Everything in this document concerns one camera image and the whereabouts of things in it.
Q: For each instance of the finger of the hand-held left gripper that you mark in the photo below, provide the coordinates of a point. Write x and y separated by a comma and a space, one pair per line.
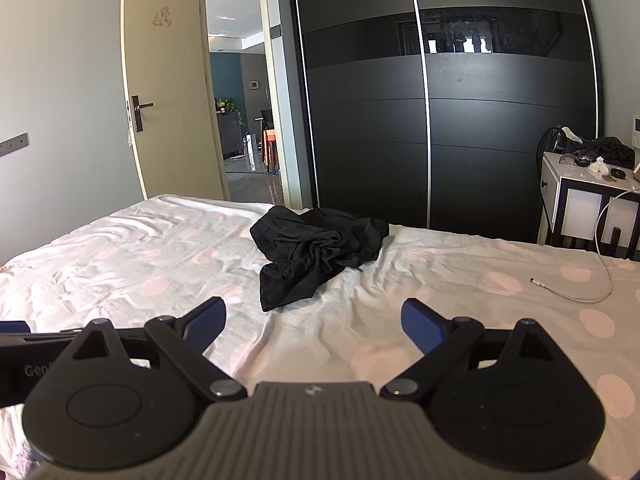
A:
12, 327

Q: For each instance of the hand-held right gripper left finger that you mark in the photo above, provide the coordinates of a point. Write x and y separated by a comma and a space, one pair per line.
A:
205, 322

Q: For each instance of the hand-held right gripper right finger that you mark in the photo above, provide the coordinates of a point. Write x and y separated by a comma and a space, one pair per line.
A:
422, 327

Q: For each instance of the black shorts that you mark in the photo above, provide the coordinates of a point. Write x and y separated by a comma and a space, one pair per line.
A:
310, 245

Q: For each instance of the bed with pink-dotted sheet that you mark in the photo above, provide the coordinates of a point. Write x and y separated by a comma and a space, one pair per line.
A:
150, 240

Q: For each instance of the orange chair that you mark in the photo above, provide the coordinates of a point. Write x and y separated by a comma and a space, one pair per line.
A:
271, 147

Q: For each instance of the dark sideboard cabinet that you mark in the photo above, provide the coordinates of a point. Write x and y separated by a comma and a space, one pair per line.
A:
229, 132

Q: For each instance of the black and white nightstand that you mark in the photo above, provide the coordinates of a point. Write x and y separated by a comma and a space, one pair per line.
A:
575, 200

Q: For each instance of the cream bedroom door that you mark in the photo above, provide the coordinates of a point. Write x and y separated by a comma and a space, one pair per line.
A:
170, 110

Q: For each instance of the potted plant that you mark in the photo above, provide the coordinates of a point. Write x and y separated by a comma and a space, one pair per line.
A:
227, 105

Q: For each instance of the black sliding wardrobe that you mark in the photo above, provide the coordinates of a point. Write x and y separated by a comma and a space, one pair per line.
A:
370, 110

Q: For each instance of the eyeglasses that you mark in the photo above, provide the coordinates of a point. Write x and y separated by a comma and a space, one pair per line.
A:
572, 159

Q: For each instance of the crumpled white tissue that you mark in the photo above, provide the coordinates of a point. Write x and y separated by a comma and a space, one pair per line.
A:
598, 167

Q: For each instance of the small black object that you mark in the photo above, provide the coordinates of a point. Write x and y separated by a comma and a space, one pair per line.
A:
618, 173

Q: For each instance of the dark cloth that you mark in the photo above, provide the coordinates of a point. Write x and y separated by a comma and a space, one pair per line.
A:
607, 150

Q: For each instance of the grey wall switch panel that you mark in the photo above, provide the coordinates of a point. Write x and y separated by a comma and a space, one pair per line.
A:
14, 143

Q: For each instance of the white wall control panel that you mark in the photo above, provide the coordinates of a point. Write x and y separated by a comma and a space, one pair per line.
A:
636, 132

